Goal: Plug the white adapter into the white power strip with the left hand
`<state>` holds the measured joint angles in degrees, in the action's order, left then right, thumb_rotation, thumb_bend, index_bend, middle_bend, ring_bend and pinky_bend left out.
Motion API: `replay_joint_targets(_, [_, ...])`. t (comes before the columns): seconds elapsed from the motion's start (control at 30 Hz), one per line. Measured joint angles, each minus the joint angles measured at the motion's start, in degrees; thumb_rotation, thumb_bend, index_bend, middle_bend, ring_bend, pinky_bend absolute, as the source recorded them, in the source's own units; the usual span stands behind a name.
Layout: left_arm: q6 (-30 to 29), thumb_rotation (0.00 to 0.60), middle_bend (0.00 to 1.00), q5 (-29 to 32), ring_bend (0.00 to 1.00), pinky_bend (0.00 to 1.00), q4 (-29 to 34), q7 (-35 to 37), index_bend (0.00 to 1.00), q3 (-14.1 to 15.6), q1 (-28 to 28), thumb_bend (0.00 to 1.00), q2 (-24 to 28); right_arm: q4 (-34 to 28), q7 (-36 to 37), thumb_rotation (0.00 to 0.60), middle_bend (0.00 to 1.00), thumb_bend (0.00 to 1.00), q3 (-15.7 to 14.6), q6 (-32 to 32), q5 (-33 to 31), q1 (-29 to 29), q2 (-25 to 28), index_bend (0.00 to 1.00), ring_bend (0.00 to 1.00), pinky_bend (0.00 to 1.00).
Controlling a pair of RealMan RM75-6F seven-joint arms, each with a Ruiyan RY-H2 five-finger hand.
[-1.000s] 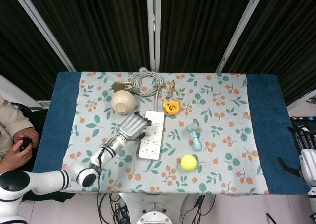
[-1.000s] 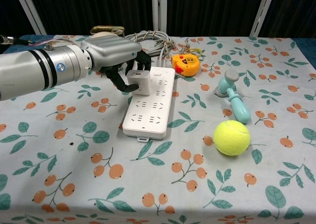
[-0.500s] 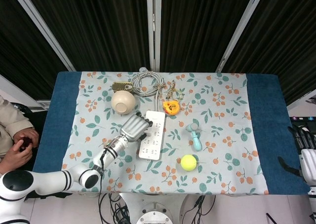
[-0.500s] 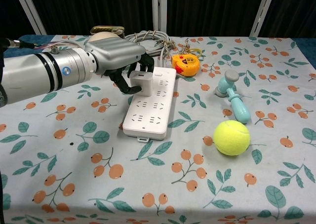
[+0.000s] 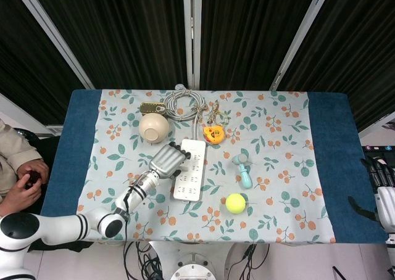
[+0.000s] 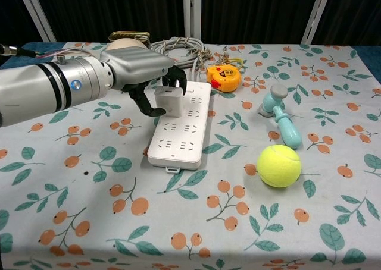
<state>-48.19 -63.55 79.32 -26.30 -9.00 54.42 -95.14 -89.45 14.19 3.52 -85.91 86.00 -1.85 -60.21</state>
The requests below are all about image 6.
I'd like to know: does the beige bowl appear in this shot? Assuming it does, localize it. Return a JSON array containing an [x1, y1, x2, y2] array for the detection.
[[106, 38, 149, 51]]

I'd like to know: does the gold tin can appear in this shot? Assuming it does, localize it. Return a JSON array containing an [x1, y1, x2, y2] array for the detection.
[[108, 31, 151, 45]]

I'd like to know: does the black pleated curtain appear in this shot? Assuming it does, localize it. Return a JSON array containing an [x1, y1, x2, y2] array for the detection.
[[201, 0, 324, 46], [31, 0, 185, 43], [0, 0, 45, 65], [312, 0, 381, 48]]

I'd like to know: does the metal keychain with green loop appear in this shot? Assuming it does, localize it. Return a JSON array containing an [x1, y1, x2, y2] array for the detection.
[[213, 46, 245, 71]]

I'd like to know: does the teal handheld fan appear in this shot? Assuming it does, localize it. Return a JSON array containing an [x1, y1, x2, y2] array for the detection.
[[257, 84, 302, 150]]

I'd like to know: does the floral fruit print tablecloth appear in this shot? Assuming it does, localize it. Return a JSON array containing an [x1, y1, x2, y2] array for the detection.
[[0, 41, 381, 270]]

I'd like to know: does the white metal frame post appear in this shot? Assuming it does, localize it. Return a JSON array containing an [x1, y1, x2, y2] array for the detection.
[[300, 0, 335, 45], [14, 0, 57, 43], [182, 0, 204, 43]]

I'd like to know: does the yellow orange tape measure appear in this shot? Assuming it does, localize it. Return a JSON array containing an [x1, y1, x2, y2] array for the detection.
[[207, 64, 242, 92]]

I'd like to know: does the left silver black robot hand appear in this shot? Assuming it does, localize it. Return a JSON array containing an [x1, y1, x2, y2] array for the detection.
[[99, 48, 188, 118]]

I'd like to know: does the yellow tennis ball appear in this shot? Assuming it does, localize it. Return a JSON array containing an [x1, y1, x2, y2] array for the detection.
[[257, 144, 302, 189]]

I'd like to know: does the grey cable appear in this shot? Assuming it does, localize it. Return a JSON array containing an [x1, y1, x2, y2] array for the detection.
[[149, 36, 214, 82]]

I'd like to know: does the white charger adapter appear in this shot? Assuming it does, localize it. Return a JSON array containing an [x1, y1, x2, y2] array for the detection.
[[154, 86, 185, 118]]

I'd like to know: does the white power strip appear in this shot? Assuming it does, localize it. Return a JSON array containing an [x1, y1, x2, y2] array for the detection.
[[147, 81, 212, 174]]

